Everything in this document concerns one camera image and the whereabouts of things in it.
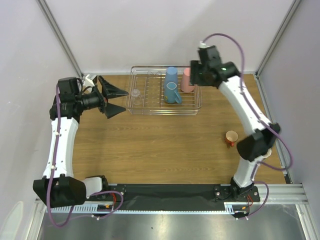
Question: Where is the clear plastic cup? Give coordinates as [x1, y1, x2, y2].
[131, 88, 143, 105]

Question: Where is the pink plastic cup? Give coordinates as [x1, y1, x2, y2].
[180, 67, 195, 93]

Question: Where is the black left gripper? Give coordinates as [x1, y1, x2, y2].
[76, 76, 129, 119]

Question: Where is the aluminium frame rail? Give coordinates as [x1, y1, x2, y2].
[50, 184, 308, 218]

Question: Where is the red ceramic mug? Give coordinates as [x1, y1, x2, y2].
[225, 130, 239, 147]

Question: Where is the light blue plastic cup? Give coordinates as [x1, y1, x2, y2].
[164, 66, 178, 87]

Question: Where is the blue patterned cup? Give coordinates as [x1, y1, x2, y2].
[164, 81, 182, 104]

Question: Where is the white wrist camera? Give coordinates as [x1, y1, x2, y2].
[198, 41, 209, 50]
[82, 74, 98, 87]

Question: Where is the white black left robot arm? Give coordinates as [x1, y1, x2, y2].
[32, 74, 129, 208]

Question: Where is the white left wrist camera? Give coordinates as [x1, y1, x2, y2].
[82, 74, 98, 87]

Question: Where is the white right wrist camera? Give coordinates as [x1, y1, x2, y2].
[198, 41, 209, 50]

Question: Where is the dark blue paper cup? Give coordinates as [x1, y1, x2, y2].
[262, 148, 272, 160]

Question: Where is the wire dish rack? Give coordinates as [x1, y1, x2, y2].
[126, 65, 203, 116]

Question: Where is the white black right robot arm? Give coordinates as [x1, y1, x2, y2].
[190, 42, 281, 201]

